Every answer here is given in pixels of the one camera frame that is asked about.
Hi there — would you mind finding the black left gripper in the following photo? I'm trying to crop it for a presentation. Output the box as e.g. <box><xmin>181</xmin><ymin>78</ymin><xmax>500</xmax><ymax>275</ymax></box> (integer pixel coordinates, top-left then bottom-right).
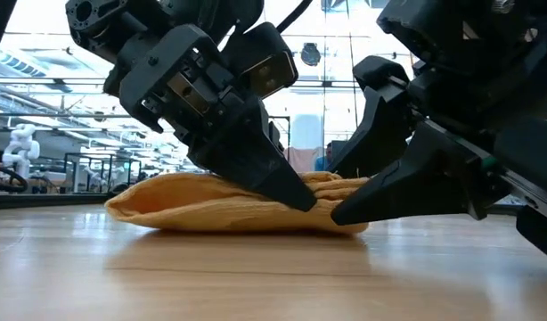
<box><xmin>119</xmin><ymin>24</ymin><xmax>318</xmax><ymax>211</ymax></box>

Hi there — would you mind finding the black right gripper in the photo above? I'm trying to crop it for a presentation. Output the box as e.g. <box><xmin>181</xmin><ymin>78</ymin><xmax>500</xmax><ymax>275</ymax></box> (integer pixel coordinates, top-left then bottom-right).
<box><xmin>331</xmin><ymin>39</ymin><xmax>547</xmax><ymax>264</ymax></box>

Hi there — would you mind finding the yellow waffle towel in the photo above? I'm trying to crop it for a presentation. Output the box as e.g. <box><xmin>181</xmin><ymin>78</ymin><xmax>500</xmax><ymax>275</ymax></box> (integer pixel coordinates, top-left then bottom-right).
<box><xmin>104</xmin><ymin>171</ymin><xmax>371</xmax><ymax>235</ymax></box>

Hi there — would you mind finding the black background monitor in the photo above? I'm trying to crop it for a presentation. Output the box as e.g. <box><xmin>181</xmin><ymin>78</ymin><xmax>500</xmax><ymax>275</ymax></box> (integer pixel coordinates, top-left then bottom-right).
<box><xmin>330</xmin><ymin>139</ymin><xmax>351</xmax><ymax>164</ymax></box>

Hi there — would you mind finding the white robot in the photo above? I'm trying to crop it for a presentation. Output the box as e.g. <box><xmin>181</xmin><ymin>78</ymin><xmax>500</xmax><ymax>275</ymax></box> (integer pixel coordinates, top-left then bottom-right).
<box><xmin>0</xmin><ymin>123</ymin><xmax>41</xmax><ymax>180</ymax></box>

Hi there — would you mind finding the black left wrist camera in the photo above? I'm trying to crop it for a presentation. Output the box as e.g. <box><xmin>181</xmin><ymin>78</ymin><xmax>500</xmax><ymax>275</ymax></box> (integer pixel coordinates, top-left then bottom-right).
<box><xmin>222</xmin><ymin>21</ymin><xmax>299</xmax><ymax>100</ymax></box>

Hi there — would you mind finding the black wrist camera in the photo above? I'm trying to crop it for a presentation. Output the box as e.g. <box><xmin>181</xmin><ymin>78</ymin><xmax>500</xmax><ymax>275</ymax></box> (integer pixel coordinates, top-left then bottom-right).
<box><xmin>222</xmin><ymin>21</ymin><xmax>299</xmax><ymax>100</ymax></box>
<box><xmin>376</xmin><ymin>0</ymin><xmax>473</xmax><ymax>76</ymax></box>

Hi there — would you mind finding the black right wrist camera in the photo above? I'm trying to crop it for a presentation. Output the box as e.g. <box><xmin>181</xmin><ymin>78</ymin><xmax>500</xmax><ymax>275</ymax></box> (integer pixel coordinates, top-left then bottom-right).
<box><xmin>376</xmin><ymin>0</ymin><xmax>473</xmax><ymax>76</ymax></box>

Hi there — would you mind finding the black round cable reel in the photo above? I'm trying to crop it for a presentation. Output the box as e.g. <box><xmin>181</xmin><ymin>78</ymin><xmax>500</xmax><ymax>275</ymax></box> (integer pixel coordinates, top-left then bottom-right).
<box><xmin>299</xmin><ymin>42</ymin><xmax>322</xmax><ymax>68</ymax></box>

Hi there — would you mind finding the black frame workstation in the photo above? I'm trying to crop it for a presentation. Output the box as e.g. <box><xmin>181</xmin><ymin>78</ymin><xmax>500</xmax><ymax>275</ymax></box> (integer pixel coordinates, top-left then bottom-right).
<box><xmin>63</xmin><ymin>152</ymin><xmax>143</xmax><ymax>193</ymax></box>

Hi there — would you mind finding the black aluminium table frame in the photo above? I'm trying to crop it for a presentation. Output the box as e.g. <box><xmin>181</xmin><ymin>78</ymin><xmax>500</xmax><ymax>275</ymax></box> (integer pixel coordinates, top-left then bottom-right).
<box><xmin>0</xmin><ymin>192</ymin><xmax>112</xmax><ymax>210</ymax></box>

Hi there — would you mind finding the black curved hose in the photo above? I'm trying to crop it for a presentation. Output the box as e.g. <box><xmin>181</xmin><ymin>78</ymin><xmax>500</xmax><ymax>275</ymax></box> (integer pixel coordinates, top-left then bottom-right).
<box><xmin>0</xmin><ymin>163</ymin><xmax>29</xmax><ymax>193</ymax></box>

